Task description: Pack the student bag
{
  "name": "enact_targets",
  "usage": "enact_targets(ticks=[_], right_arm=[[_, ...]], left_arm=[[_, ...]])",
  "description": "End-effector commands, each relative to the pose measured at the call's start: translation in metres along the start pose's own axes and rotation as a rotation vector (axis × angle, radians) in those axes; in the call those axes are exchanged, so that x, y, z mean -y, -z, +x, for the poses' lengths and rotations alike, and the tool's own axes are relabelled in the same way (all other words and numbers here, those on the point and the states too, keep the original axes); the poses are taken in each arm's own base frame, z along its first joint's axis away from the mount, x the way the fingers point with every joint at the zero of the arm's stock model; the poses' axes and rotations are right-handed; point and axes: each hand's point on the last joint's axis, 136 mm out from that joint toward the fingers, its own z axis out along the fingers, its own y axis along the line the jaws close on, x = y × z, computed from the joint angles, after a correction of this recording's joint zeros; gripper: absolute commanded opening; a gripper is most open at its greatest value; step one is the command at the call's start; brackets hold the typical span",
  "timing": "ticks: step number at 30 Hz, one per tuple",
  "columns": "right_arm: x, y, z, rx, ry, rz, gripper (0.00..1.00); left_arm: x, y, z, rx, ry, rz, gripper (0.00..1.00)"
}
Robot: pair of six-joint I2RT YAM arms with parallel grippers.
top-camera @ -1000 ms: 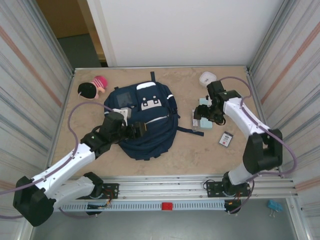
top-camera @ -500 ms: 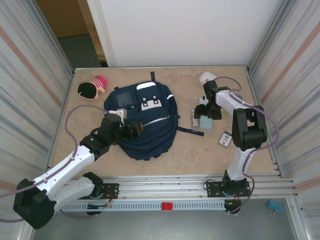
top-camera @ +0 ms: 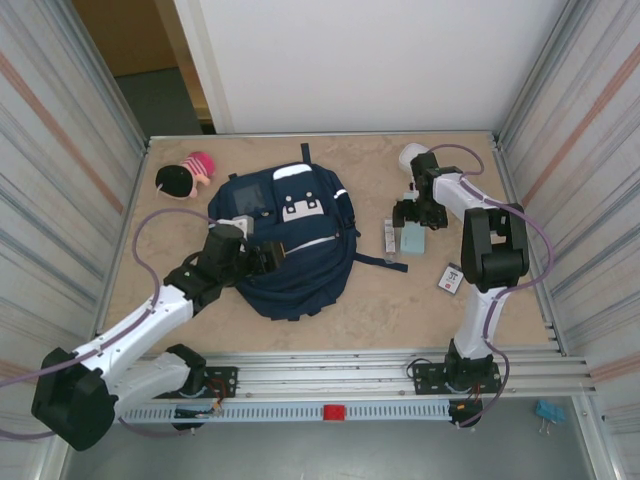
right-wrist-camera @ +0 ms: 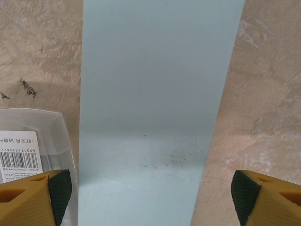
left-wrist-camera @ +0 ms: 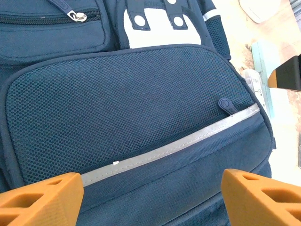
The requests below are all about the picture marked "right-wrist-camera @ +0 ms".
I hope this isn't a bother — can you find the light blue pencil case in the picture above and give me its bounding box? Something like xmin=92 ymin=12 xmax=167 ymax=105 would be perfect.
xmin=77 ymin=0 xmax=246 ymax=226

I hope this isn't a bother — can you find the clear plastic box with barcode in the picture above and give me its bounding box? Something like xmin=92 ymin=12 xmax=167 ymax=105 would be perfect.
xmin=0 ymin=108 xmax=79 ymax=226

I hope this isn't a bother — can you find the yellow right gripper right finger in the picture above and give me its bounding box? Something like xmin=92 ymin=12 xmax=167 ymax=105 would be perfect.
xmin=230 ymin=169 xmax=301 ymax=226

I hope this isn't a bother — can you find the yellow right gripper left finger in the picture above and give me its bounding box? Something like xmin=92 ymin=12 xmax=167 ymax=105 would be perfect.
xmin=0 ymin=169 xmax=73 ymax=226

